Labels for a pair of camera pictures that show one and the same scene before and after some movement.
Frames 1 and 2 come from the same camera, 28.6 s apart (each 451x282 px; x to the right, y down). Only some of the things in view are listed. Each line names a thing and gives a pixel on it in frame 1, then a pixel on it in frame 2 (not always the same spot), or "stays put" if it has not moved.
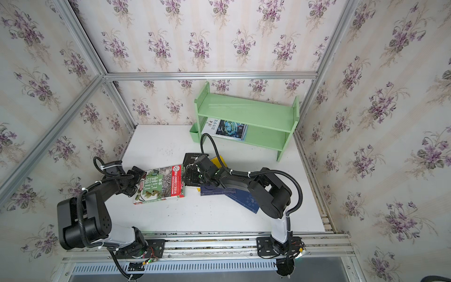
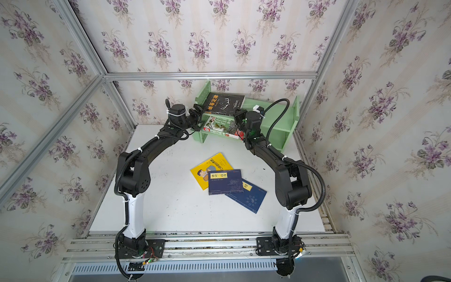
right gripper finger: [191, 175] → [241, 117]
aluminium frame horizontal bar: [155, 76] stays put
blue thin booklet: [244, 198] stays put
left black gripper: [136, 179] → [195, 116]
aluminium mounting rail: [227, 247] stays put
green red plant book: [161, 184] → [222, 124]
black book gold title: [189, 158] → [225, 104]
